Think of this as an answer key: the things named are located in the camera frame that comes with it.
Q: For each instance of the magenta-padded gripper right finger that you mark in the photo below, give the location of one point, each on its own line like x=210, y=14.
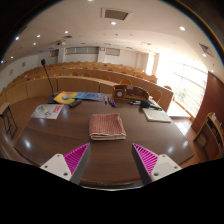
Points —
x=146, y=159

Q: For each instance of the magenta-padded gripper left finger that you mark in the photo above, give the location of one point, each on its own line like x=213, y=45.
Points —
x=77, y=158

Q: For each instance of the red white checkered towel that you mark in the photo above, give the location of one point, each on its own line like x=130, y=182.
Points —
x=106, y=125

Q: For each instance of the white closed book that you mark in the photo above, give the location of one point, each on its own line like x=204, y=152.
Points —
x=156, y=115

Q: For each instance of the black handheld microphone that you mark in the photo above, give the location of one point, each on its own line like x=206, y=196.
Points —
x=145, y=104

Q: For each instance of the black remote control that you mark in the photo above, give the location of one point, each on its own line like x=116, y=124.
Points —
x=75, y=103

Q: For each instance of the white printed poster sheet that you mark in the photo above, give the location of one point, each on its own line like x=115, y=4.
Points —
x=46, y=111

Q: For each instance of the red whiteboard marker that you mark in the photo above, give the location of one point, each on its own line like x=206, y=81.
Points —
x=114, y=103
x=109, y=99

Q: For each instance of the blue whiteboard marker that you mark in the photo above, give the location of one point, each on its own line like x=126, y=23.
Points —
x=112, y=102
x=106, y=99

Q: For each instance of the wooden desk organizer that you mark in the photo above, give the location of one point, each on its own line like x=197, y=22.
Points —
x=130, y=93

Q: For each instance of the wooden shelf unit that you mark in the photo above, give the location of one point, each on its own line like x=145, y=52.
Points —
x=210, y=133

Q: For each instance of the rows of wooden lecture seats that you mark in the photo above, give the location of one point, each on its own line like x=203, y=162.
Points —
x=40, y=86

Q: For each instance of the black gooseneck desk microphone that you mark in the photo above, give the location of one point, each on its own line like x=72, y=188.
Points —
x=49, y=80

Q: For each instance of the large bright window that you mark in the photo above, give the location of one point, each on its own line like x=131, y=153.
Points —
x=186, y=83

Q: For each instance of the small wooden side desk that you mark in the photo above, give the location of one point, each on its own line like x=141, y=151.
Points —
x=5, y=110

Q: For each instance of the recessed ceiling lights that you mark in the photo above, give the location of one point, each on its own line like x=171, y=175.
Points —
x=113, y=23

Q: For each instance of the square ceiling air vent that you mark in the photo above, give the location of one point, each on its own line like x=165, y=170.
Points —
x=116, y=14

